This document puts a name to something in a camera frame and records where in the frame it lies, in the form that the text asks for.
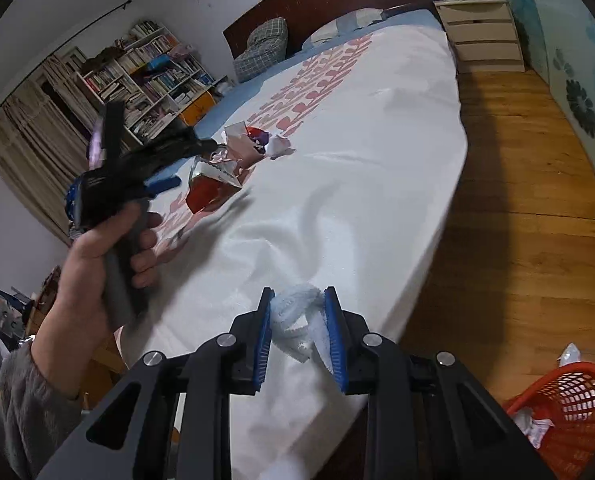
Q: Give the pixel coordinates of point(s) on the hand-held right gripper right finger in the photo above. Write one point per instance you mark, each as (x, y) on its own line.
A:
(335, 345)

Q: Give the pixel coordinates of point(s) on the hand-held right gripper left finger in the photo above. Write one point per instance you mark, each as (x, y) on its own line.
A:
(264, 345)

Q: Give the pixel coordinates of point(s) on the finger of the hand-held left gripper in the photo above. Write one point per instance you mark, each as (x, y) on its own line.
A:
(185, 144)
(163, 185)

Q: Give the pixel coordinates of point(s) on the white tissue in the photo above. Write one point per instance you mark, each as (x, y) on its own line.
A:
(300, 320)

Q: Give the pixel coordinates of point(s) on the red and white torn wrapper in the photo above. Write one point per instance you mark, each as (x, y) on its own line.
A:
(210, 187)

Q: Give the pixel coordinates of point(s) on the orange plastic basket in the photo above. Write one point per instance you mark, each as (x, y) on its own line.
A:
(572, 410)

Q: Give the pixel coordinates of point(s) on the person's left forearm grey sleeve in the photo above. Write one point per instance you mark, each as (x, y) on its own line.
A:
(32, 410)

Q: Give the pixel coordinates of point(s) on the person's left hand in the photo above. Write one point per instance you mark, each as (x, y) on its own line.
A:
(85, 280)

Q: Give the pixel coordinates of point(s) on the orange storage box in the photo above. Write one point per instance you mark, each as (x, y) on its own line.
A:
(197, 109)

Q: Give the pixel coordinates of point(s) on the white and red paper wrapper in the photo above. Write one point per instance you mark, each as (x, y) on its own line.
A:
(237, 142)

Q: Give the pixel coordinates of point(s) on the light blue bed sheet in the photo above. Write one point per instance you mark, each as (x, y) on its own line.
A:
(227, 105)

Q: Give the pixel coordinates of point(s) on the purple snack wrapper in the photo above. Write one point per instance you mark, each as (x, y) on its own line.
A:
(259, 137)

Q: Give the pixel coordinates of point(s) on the white bookshelf with books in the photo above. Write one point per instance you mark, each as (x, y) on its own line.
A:
(142, 75)

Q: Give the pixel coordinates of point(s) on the beige curtain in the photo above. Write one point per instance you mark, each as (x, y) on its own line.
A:
(27, 145)

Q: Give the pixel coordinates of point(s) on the white crumpled paper ball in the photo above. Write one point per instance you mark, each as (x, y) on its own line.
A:
(280, 146)

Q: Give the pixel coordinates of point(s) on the grey checked pillow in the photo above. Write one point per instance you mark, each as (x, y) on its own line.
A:
(260, 50)

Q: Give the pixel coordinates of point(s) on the black curtain rod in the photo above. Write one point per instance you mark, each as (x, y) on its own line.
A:
(85, 27)

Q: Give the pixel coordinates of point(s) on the white blanket with red print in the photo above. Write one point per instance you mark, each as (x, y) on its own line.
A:
(337, 175)

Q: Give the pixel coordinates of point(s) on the pile of mixed clutter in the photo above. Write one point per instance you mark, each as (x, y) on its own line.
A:
(5, 320)

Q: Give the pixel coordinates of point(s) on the white pillow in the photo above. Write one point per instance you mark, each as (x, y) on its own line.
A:
(337, 27)

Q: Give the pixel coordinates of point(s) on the white crumpled paper in basket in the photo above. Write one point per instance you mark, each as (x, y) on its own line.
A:
(530, 427)

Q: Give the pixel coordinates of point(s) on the white plastic wrapper in basket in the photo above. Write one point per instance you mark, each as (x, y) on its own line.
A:
(572, 354)

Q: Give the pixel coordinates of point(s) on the cream nightstand with drawers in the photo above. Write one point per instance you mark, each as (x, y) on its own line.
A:
(482, 35)

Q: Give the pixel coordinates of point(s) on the floral printed wardrobe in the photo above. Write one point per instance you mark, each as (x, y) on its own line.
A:
(572, 70)

